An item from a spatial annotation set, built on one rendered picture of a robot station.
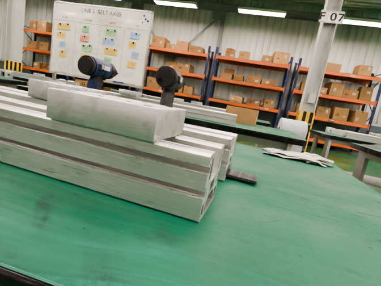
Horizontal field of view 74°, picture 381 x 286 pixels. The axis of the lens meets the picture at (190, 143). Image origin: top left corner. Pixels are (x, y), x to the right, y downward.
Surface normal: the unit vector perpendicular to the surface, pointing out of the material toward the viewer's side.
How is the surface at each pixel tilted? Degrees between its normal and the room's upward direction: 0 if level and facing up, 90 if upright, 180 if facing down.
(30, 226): 0
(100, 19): 90
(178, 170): 90
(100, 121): 90
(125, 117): 90
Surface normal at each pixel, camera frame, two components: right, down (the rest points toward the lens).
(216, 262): 0.17, -0.97
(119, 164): -0.28, 0.11
